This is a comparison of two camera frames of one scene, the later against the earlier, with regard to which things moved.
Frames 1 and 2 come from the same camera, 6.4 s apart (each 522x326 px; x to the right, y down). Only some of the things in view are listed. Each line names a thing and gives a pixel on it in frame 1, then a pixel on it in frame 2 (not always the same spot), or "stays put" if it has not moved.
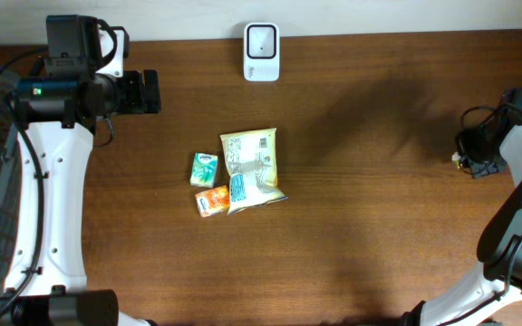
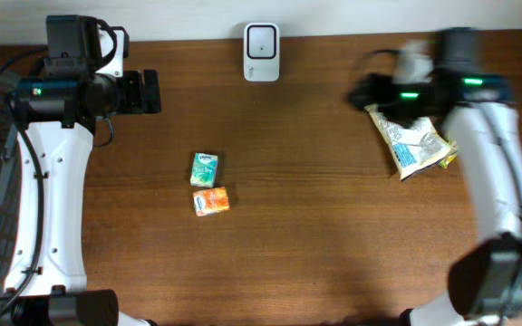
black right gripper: x=477 y=167 to x=380 y=97
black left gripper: x=136 y=91 stays put
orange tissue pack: x=213 y=201 stays put
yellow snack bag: x=252 y=167 to x=416 y=148
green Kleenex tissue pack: x=204 y=170 stays put
